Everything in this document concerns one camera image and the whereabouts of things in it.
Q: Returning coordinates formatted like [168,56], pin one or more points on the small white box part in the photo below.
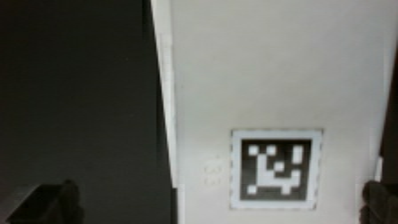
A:
[276,70]

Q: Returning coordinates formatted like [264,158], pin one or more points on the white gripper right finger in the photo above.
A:
[379,211]

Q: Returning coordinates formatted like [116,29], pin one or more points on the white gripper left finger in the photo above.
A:
[43,204]

